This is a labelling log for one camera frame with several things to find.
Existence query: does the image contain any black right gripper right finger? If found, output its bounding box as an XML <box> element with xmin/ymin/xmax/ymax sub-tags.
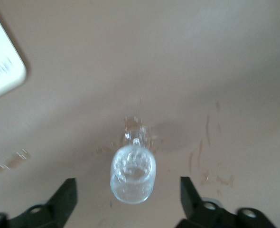
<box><xmin>175</xmin><ymin>176</ymin><xmax>276</xmax><ymax>228</ymax></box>

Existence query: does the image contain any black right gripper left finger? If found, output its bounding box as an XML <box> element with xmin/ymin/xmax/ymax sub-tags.
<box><xmin>0</xmin><ymin>178</ymin><xmax>78</xmax><ymax>228</ymax></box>

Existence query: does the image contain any clear wine glass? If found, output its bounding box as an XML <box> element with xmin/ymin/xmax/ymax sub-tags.
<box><xmin>109</xmin><ymin>125</ymin><xmax>158</xmax><ymax>205</ymax></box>

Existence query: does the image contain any cream rabbit print tray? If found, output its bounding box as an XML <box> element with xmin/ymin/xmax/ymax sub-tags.
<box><xmin>0</xmin><ymin>4</ymin><xmax>28</xmax><ymax>103</ymax></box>

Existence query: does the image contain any brown table mat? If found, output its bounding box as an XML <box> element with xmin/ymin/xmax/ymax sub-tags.
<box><xmin>0</xmin><ymin>0</ymin><xmax>280</xmax><ymax>228</ymax></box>

